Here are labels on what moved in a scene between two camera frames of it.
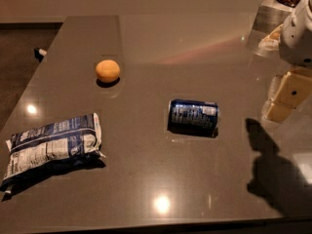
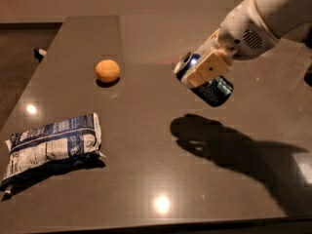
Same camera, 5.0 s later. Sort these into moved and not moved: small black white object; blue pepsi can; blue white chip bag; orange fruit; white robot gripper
Moved: white robot gripper; blue pepsi can
Not moved: small black white object; orange fruit; blue white chip bag
